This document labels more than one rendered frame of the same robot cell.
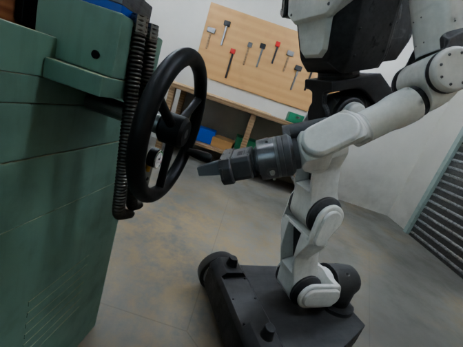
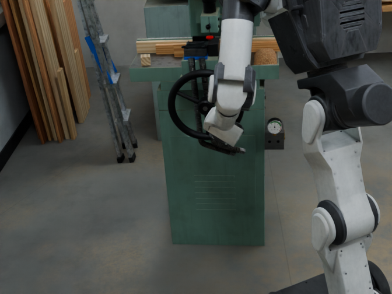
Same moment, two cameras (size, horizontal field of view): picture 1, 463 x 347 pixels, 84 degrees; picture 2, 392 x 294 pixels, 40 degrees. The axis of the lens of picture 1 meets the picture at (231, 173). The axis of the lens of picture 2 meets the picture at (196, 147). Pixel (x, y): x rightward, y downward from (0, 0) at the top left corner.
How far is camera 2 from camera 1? 1.98 m
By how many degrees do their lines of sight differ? 86
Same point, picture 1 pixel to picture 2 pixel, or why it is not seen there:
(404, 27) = (313, 32)
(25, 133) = (178, 100)
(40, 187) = (190, 123)
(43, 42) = (179, 70)
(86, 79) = not seen: hidden behind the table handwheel
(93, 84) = not seen: hidden behind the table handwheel
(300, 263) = (328, 273)
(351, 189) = not seen: outside the picture
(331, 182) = (328, 183)
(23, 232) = (185, 139)
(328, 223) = (315, 225)
